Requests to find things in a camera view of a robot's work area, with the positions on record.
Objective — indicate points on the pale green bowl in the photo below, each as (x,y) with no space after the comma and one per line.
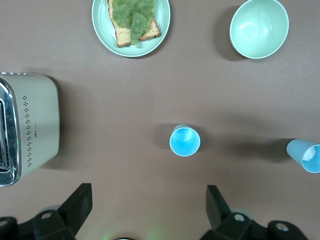
(260,27)

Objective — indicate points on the brown toast slice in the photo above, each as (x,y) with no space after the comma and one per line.
(123,38)

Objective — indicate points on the beige chrome toaster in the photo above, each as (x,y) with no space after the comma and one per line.
(42,120)

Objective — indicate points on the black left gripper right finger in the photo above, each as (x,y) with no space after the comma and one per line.
(215,207)

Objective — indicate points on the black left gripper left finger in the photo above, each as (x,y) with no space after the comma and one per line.
(75,207)

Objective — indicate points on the blue plastic cup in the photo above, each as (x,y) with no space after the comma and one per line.
(185,143)
(296,150)

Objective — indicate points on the pale green plate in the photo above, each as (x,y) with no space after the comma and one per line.
(100,27)

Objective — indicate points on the brown table cover cloth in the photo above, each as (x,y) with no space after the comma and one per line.
(125,100)

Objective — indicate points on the green lettuce leaf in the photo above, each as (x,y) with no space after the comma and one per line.
(132,12)

